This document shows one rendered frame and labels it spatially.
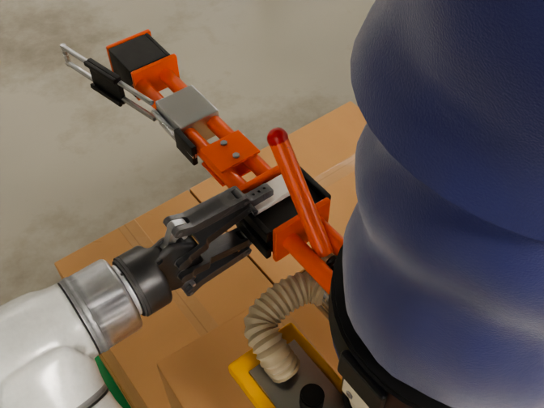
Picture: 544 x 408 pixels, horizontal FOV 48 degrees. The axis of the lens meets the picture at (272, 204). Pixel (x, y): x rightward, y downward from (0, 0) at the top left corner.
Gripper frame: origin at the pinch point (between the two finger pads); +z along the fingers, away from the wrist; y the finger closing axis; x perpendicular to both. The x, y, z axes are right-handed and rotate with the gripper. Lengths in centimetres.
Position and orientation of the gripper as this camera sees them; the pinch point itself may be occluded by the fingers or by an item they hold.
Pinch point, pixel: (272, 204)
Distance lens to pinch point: 75.7
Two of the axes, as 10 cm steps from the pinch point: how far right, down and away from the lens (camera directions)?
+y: 0.0, 6.3, 7.7
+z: 7.9, -4.7, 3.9
